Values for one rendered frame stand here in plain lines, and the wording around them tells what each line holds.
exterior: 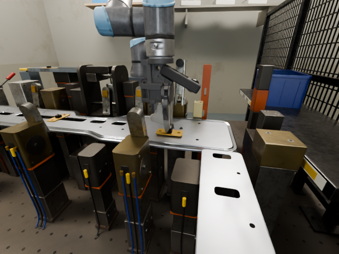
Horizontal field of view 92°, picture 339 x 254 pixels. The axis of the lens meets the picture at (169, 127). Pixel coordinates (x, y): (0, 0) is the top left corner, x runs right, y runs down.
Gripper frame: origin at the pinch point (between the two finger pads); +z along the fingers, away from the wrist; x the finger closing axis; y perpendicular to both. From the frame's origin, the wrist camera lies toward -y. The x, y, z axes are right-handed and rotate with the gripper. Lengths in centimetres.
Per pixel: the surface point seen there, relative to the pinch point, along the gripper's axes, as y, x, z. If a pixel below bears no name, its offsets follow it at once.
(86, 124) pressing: 31.6, -1.5, 1.9
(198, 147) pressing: -9.5, 5.9, 2.9
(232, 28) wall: -53, -330, -65
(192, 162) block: -8.4, 10.9, 4.6
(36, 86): 69, -19, -8
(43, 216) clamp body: 42, 17, 30
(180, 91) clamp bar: -0.7, -19.4, -7.3
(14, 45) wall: 303, -196, -41
